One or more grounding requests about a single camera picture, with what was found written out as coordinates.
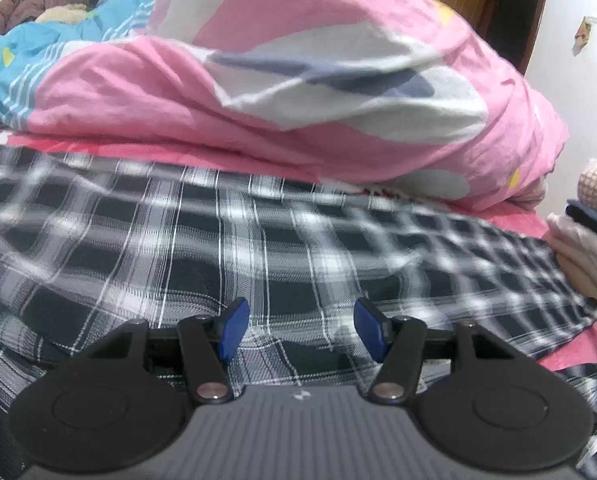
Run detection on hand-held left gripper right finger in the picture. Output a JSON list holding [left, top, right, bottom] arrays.
[[353, 297, 522, 405]]

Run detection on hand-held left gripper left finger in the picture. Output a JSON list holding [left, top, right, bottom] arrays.
[[86, 297, 250, 405]]

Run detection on black white plaid shirt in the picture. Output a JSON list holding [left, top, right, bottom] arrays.
[[0, 145, 597, 480]]

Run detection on pink floral bed sheet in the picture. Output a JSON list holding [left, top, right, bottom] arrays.
[[0, 106, 597, 376]]

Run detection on cream folded garment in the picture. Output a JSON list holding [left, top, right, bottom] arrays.
[[545, 212, 597, 312]]

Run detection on pink and blue patterned quilt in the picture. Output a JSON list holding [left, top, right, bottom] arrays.
[[0, 0, 570, 212]]

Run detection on dark navy folded garment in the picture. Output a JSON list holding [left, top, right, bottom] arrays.
[[565, 199, 597, 232]]

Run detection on brown wooden door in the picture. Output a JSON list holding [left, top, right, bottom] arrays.
[[423, 0, 550, 77]]

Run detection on beige plush cloth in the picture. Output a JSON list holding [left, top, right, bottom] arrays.
[[35, 4, 88, 27]]

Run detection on brown jacket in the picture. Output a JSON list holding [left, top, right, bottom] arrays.
[[0, 0, 90, 37]]

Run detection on small wall hanging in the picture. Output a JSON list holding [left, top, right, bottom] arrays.
[[571, 15, 595, 59]]

